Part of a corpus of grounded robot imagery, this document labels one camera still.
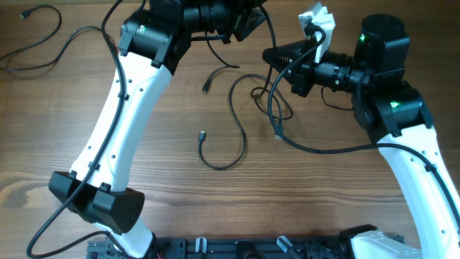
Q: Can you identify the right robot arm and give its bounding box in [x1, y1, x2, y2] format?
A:
[262, 12, 459, 258]

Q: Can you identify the black cable small plug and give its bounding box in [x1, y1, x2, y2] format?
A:
[197, 73, 273, 171]

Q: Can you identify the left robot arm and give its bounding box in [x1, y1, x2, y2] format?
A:
[49, 1, 265, 258]

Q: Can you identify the black usb cable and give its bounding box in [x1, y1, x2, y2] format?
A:
[0, 4, 109, 73]

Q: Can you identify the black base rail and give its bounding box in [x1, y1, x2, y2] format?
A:
[86, 235, 354, 259]

